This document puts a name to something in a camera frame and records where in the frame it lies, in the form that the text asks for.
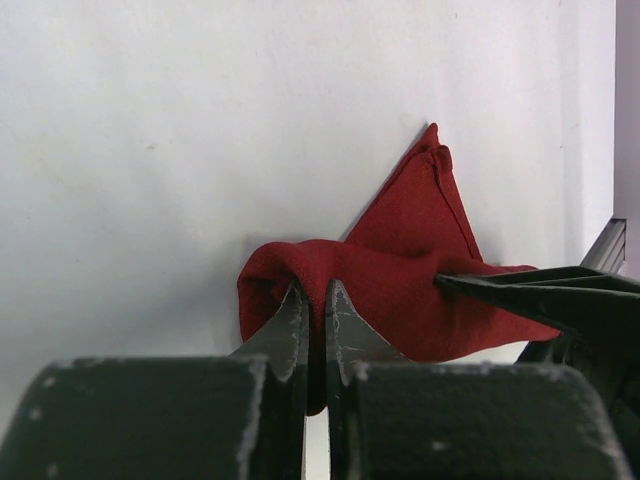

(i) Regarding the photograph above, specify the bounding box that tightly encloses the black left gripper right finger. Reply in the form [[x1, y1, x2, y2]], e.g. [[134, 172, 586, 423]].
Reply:
[[325, 280, 633, 479]]

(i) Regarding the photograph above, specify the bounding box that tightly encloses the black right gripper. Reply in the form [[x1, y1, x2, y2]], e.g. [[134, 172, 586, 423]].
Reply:
[[435, 266, 639, 470]]

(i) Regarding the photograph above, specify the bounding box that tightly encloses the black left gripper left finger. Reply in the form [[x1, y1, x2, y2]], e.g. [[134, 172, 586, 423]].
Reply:
[[1, 284, 309, 479]]

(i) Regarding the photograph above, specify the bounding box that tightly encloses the red cloth napkin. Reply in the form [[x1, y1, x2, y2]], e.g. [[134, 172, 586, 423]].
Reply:
[[234, 122, 561, 417]]

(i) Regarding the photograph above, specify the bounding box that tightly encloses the right aluminium table rail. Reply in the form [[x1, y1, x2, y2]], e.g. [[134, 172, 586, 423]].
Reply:
[[580, 218, 627, 274]]

